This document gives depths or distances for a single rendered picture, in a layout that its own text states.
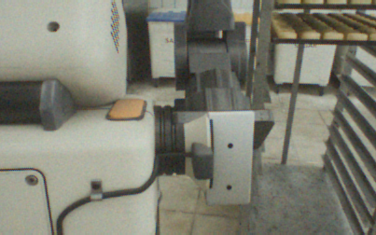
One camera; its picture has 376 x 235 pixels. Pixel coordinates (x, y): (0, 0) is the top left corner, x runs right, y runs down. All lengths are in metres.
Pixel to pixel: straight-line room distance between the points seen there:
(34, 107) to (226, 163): 0.20
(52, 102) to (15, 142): 0.04
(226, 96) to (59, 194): 0.20
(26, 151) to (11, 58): 0.08
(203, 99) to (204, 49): 0.10
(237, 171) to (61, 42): 0.22
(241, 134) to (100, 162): 0.15
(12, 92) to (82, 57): 0.07
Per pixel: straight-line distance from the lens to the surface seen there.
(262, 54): 0.96
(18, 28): 0.31
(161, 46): 3.27
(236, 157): 0.35
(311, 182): 1.77
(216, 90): 0.37
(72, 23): 0.29
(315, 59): 3.27
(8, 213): 0.32
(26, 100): 0.30
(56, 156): 0.28
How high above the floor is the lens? 1.13
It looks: 25 degrees down
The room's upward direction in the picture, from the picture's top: straight up
